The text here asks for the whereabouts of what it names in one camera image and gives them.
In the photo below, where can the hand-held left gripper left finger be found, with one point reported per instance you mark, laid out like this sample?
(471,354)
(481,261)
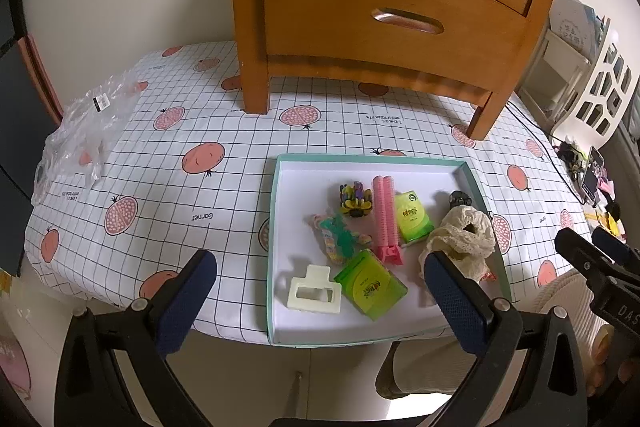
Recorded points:
(185,302)

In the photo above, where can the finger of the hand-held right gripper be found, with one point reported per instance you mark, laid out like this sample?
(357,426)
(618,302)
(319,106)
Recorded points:
(590,262)
(617,244)

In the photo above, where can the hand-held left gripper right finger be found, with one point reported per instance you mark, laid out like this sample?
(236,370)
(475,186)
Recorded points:
(455,297)

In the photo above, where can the cream lace scrunchie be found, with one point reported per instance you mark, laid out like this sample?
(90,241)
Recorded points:
(475,217)

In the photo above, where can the green tissue packet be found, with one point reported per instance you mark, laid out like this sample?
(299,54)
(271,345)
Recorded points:
(412,217)
(370,287)

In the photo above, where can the pink hair roller clip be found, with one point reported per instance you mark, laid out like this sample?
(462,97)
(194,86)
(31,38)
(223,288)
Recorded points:
(386,217)

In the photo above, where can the white hair claw clip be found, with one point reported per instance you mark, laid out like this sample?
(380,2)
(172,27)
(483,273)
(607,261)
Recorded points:
(330,302)

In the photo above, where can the white tray with teal rim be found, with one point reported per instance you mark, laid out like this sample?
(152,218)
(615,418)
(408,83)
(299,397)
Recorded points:
(320,187)

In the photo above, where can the wooden drawer cabinet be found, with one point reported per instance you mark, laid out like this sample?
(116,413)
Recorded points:
(325,7)

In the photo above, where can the person's right hand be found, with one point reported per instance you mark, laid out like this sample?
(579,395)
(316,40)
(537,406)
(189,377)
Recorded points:
(599,372)

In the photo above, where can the person's cream ribbed clothing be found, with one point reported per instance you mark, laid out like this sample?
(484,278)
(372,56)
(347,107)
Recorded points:
(555,292)

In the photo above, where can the small screen device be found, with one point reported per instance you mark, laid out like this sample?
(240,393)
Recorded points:
(592,174)

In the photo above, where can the person's beige trouser leg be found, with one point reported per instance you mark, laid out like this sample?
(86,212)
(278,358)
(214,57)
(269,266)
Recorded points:
(420,372)

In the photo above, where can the dark gadget cluster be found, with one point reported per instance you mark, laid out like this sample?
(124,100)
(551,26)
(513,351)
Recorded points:
(570,153)

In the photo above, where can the white lattice rack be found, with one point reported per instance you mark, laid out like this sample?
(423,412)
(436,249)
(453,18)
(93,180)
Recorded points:
(612,82)

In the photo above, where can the white storage shelf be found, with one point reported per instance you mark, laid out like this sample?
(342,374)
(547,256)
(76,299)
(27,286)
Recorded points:
(550,72)

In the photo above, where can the checked fruit print tablecloth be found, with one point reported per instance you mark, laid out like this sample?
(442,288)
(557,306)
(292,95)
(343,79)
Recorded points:
(200,117)

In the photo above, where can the clear plastic bag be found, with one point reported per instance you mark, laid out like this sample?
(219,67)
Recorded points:
(85,122)

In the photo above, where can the dark blue panel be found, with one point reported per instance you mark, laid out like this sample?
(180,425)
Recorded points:
(15,117)

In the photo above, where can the wooden nightstand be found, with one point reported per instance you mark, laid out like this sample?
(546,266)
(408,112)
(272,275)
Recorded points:
(250,7)

